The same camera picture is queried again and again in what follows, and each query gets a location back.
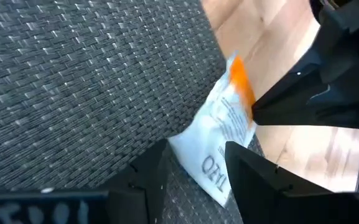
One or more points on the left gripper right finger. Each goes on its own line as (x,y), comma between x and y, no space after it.
(260,193)

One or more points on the orange white tea packet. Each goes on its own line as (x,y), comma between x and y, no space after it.
(210,140)

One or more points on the grey woven placemat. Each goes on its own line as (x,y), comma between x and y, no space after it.
(73,93)

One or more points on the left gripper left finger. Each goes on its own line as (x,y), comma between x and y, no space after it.
(120,205)

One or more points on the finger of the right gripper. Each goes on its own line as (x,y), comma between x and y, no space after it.
(300,84)
(322,112)

